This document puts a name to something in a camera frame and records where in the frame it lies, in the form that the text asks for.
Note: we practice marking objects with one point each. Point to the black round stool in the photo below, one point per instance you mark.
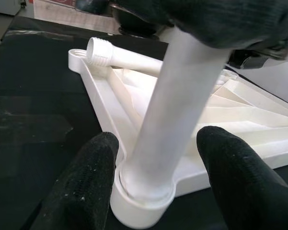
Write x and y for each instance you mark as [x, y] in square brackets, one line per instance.
[134, 26]

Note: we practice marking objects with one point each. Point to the clear tape patch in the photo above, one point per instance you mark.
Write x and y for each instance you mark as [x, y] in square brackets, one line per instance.
[26, 119]

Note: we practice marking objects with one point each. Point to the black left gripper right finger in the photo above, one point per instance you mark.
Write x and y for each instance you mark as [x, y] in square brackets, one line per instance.
[244, 182]

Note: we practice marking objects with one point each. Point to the white cloth covered bench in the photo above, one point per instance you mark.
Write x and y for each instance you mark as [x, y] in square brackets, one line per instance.
[74, 16]

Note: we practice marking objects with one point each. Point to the black tablecloth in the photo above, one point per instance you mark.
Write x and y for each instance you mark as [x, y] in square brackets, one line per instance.
[26, 72]

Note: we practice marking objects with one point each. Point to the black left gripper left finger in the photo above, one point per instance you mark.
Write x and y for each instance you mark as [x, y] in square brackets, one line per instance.
[84, 182]

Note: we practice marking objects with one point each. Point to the white plastic table leg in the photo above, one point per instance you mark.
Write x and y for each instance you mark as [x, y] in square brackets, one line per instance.
[177, 107]
[124, 57]

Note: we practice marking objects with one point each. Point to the white plastic table top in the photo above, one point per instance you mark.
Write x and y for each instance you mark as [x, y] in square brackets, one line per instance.
[105, 100]

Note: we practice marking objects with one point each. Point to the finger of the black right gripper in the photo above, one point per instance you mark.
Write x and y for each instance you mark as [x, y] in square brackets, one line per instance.
[218, 19]

